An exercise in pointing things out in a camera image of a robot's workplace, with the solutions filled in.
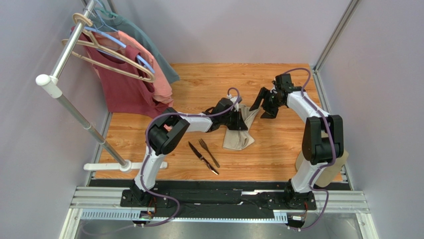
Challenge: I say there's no silver table knife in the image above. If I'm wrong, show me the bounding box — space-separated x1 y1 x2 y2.
188 142 219 175

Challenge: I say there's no blue plastic hanger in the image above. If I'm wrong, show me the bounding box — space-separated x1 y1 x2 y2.
84 0 155 74

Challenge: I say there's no teal green shirt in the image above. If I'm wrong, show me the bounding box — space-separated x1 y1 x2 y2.
90 15 180 84

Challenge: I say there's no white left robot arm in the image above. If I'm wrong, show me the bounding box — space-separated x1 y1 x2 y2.
120 95 247 207

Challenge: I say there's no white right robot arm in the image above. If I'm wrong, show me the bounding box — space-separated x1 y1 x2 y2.
251 73 344 209

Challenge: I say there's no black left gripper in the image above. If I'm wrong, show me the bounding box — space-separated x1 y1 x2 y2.
221 110 249 131

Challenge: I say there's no beige baseball cap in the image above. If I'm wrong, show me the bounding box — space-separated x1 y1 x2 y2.
295 131 349 188

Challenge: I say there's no salmon pink t-shirt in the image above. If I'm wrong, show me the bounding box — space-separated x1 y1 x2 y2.
95 30 174 107

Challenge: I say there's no beige cloth napkin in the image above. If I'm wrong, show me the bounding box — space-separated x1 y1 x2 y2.
222 104 259 151

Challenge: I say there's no silver fork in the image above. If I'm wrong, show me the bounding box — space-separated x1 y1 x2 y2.
199 139 220 168

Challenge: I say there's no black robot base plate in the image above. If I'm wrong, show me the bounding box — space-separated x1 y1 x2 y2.
120 189 317 210

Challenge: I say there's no aluminium frame rail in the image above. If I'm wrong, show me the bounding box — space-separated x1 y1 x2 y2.
60 187 378 239

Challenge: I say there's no dark red t-shirt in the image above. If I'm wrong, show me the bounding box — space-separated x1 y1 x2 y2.
70 26 173 120

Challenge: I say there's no metal clothes rack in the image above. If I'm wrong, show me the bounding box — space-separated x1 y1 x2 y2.
35 0 168 173

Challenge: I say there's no beige wooden hanger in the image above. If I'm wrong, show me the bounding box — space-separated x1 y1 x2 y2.
71 13 156 83

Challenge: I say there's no green wire hanger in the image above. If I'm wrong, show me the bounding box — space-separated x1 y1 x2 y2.
94 7 118 19

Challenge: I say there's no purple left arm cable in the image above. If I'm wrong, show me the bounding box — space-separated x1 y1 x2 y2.
139 87 242 228

